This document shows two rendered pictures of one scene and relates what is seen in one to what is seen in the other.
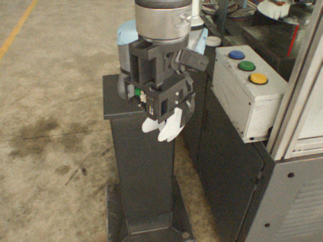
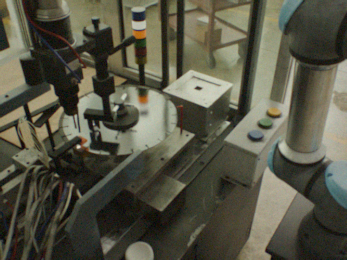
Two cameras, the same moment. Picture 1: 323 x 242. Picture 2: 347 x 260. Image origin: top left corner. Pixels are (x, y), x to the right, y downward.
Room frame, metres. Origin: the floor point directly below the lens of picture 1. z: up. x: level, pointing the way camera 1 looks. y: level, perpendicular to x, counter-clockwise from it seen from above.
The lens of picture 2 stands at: (1.49, 0.19, 1.57)
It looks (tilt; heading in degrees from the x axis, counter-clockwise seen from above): 38 degrees down; 225
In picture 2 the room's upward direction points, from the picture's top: straight up
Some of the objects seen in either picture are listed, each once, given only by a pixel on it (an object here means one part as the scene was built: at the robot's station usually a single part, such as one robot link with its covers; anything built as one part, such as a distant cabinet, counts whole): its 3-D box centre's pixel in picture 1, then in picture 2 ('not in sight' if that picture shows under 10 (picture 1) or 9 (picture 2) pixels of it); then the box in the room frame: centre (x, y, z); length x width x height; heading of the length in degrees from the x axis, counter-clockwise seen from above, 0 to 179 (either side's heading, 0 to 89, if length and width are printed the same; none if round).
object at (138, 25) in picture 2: not in sight; (139, 23); (0.76, -0.70, 1.11); 0.05 x 0.04 x 0.03; 100
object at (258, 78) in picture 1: (258, 80); (274, 113); (0.60, -0.25, 0.90); 0.04 x 0.04 x 0.02
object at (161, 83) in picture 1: (160, 73); not in sight; (0.36, 0.00, 1.05); 0.09 x 0.08 x 0.12; 140
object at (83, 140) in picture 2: not in sight; (70, 154); (1.19, -0.48, 0.95); 0.10 x 0.03 x 0.07; 10
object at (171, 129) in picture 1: (168, 129); not in sight; (0.35, -0.01, 0.94); 0.06 x 0.03 x 0.09; 140
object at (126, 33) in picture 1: (139, 43); (342, 194); (0.79, 0.07, 0.91); 0.13 x 0.12 x 0.14; 82
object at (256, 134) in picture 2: (236, 56); (255, 136); (0.74, -0.22, 0.90); 0.04 x 0.04 x 0.02
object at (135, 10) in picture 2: not in sight; (138, 13); (0.76, -0.70, 1.14); 0.05 x 0.04 x 0.03; 100
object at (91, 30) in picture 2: not in sight; (100, 58); (1.06, -0.48, 1.17); 0.06 x 0.05 x 0.20; 1
